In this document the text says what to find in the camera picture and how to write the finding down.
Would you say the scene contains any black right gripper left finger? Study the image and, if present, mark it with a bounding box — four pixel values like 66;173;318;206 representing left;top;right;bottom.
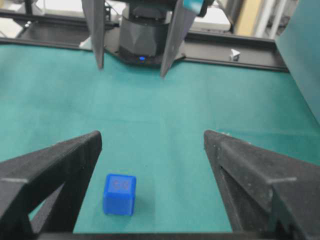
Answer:
0;131;102;240

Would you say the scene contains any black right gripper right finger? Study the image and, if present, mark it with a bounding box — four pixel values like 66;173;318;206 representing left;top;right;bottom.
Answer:
203;130;320;240

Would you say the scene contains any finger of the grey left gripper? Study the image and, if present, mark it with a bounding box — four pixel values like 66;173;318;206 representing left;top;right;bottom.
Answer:
81;0;104;69
160;0;197;78

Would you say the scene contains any green backdrop curtain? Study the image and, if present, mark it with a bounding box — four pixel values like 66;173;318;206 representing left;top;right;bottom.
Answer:
275;0;320;122

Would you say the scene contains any small white bracket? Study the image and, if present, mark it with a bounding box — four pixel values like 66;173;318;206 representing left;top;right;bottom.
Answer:
229;48;241;62

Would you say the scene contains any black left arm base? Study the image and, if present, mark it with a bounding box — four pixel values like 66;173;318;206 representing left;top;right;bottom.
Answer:
104;0;184;66

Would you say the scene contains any green table cloth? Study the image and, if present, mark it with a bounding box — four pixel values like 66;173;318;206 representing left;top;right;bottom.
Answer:
0;44;320;233

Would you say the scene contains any blue cube block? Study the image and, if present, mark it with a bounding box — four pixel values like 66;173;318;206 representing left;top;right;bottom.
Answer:
102;173;137;216

